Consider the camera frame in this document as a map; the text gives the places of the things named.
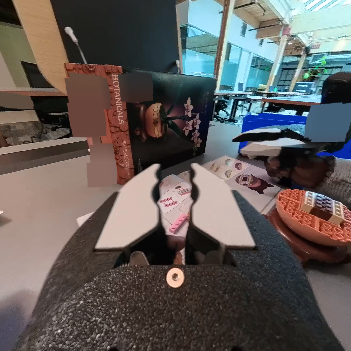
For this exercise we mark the black divider panel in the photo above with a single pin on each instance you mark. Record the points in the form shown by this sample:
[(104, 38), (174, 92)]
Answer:
[(120, 33)]

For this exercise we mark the open building instruction booklet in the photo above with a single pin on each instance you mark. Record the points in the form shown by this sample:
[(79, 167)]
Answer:
[(227, 167)]

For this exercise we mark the person's left hand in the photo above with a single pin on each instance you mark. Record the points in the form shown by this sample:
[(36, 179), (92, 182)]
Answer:
[(174, 242)]

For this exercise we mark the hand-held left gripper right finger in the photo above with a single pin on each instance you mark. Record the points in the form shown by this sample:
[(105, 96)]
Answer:
[(222, 219)]

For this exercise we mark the person's right hand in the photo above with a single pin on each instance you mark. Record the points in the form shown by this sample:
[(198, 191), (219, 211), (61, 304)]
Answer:
[(307, 173)]

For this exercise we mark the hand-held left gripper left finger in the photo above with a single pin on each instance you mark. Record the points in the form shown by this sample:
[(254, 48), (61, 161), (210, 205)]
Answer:
[(129, 219)]

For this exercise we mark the beige curved panel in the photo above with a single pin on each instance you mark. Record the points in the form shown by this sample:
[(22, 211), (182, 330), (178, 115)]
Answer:
[(41, 38)]

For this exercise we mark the dark building set box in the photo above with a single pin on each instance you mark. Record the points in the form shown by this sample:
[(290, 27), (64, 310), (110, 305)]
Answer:
[(164, 109)]

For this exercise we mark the grey desk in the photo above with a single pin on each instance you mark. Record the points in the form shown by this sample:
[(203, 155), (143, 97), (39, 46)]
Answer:
[(44, 197)]

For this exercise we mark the person's right forearm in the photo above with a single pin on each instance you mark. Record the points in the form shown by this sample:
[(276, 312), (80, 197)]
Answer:
[(343, 175)]

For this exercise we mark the wooden office desk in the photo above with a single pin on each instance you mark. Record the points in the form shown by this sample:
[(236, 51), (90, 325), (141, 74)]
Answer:
[(290, 100)]

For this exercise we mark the round orange lego pot build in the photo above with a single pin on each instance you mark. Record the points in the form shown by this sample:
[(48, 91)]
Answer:
[(296, 216)]

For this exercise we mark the blue plastic bin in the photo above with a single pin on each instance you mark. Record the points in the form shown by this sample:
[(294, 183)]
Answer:
[(263, 123)]

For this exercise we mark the pink brick plate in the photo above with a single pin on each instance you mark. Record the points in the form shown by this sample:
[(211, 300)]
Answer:
[(179, 224)]

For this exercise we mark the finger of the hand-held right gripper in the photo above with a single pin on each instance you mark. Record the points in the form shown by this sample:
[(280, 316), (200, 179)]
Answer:
[(274, 134), (279, 149)]

